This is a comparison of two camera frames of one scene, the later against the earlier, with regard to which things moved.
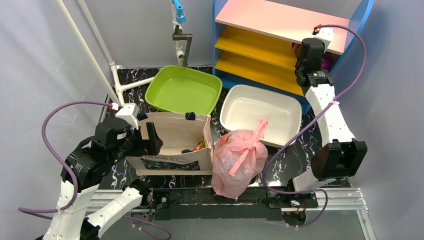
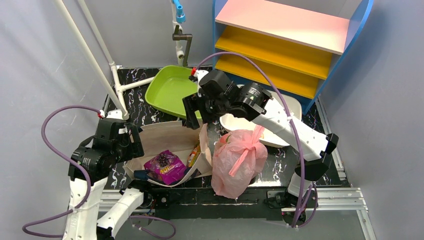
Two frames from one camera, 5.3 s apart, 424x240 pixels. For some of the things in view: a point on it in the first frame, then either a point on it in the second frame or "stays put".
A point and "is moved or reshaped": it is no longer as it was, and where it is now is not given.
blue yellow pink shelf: x=257 y=42 stays put
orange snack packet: x=200 y=145 to x=193 y=156
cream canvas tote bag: x=187 y=148 is moved or reshaped
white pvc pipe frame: x=116 y=92 stays put
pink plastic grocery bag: x=239 y=156 stays put
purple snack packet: x=327 y=58 to x=165 y=167
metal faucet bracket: x=178 y=35 stays put
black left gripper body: x=139 y=139 stays put
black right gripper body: x=311 y=48 to x=191 y=110
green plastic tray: x=177 y=89 stays put
